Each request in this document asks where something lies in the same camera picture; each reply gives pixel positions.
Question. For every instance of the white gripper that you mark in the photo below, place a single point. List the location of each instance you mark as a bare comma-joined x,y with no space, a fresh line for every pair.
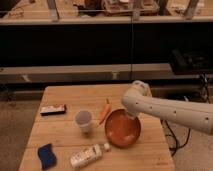
131,116

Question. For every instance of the orange ceramic bowl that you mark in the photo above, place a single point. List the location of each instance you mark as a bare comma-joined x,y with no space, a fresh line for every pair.
120,130

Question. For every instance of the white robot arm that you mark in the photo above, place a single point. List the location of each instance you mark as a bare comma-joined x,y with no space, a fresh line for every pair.
138,99

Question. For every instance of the orange toy carrot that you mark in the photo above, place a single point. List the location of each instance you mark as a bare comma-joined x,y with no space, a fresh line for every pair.
104,112

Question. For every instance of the clear plastic bottle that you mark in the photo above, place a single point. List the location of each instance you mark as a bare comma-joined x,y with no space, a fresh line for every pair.
89,155

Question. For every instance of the wooden table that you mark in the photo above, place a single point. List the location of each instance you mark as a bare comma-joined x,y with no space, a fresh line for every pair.
149,153

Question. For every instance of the black device on shelf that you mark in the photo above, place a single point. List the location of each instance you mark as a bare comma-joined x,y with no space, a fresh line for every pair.
191,63

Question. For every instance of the blue sponge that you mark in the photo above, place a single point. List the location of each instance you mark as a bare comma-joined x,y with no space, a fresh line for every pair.
46,156

